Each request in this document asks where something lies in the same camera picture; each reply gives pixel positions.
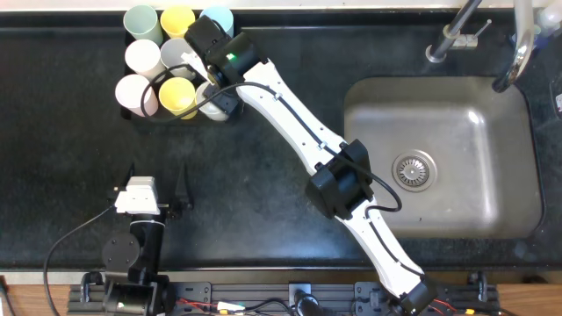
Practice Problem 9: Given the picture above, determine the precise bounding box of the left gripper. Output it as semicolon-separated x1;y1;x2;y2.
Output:
125;162;194;219

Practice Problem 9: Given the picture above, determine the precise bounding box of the yellow cup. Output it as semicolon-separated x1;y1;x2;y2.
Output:
158;76;198;119
160;5;197;40

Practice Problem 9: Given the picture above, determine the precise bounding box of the white cup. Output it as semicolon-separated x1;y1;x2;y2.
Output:
195;81;230;123
124;39;167;83

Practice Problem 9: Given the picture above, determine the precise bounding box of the pink cup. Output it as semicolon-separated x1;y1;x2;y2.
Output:
114;73;159;119

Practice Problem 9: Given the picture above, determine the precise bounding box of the black tray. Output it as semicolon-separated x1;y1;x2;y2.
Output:
120;25;241;126

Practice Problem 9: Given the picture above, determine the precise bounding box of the grey cup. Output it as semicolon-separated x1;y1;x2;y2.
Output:
160;38;197;80

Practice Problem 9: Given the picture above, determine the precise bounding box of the green cup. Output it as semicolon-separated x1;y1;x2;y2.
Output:
123;4;164;47

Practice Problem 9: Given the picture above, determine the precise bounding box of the blue cup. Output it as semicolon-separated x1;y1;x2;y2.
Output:
199;5;235;39

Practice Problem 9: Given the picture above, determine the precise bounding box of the steel tap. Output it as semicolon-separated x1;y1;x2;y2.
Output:
424;0;537;94

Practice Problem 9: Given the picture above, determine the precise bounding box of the steel sink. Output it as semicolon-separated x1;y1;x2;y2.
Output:
343;76;544;241

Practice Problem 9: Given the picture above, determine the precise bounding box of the blue soap bottle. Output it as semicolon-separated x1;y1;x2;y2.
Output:
508;1;562;52

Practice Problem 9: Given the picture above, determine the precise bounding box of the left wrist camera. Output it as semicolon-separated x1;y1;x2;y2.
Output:
113;176;162;216

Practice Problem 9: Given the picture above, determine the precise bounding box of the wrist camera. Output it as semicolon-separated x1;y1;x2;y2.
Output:
180;51;211;83
113;176;162;216

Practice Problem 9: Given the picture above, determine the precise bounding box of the black cable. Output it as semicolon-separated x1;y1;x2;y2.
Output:
42;202;118;316
139;63;404;216

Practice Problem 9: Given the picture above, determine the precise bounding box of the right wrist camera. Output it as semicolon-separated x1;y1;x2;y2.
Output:
180;51;211;83

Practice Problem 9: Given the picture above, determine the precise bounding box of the mounting rail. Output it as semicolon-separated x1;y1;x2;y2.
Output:
68;280;501;316

